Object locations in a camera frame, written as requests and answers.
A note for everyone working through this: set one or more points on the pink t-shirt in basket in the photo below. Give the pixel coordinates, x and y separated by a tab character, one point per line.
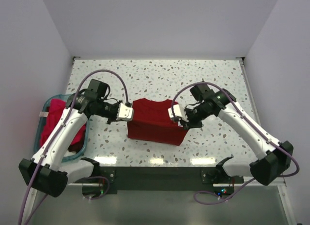
54	114

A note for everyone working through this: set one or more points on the aluminium frame rail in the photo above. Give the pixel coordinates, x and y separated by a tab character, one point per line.
281	184

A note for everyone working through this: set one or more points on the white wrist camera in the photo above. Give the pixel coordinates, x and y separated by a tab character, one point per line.
125	113
177	112

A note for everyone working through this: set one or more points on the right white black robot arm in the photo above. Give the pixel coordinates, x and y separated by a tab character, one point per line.
273	156

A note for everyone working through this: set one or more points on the white cloth in basket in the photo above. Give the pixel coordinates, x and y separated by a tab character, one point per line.
71	153

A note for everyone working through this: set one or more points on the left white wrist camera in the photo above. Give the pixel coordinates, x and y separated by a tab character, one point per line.
125	113

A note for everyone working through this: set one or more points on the teal plastic laundry basket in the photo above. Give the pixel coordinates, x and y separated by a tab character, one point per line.
43	117

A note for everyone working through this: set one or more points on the dark red t-shirt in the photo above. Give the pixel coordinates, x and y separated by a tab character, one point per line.
151	122

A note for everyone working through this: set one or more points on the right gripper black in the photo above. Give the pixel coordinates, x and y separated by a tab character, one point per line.
191	124

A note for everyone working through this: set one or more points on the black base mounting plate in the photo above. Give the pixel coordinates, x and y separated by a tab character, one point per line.
97	187

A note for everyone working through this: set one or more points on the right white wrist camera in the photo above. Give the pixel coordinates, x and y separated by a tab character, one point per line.
177	112

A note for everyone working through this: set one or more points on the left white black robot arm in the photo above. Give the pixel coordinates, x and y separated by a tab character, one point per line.
74	116

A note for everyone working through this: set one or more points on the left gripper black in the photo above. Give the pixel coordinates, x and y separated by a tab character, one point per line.
109	120

